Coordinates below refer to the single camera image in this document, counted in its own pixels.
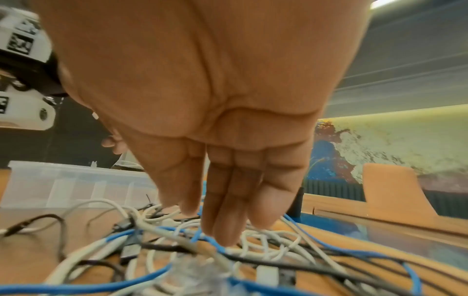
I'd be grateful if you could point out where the orange chair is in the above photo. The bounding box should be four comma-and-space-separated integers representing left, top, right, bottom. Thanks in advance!
361, 162, 439, 218

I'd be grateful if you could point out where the clear plastic organizer box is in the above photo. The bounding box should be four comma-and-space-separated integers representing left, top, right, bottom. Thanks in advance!
0, 160, 162, 210

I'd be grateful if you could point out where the black left wristband with markers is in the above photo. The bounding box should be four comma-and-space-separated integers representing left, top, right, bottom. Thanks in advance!
0, 5, 70, 97

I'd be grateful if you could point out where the person's left hand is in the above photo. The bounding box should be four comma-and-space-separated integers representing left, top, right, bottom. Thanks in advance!
101, 135, 129, 156

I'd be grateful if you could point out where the pile of cables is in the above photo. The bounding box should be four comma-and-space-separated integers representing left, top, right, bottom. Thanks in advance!
0, 193, 425, 296

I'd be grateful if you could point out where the person's right hand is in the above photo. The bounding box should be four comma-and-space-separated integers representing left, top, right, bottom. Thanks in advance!
31, 0, 373, 248

